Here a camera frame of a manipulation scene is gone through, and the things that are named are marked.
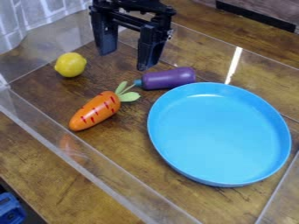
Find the clear acrylic enclosure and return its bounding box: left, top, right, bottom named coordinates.
left=0, top=3, right=299, bottom=224

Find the orange toy carrot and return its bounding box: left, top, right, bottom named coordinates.
left=70, top=81, right=141, bottom=131

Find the white sheer curtain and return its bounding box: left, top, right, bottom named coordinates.
left=0, top=0, right=91, bottom=54

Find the yellow toy lemon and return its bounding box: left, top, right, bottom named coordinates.
left=54, top=52, right=87, bottom=78

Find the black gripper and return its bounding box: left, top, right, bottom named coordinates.
left=89, top=0, right=177, bottom=71

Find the purple toy eggplant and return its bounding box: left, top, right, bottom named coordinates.
left=135, top=66, right=197, bottom=90

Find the blue plastic plate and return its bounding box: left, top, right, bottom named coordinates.
left=147, top=82, right=293, bottom=187

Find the blue plastic object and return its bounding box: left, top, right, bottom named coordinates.
left=0, top=192, right=27, bottom=224

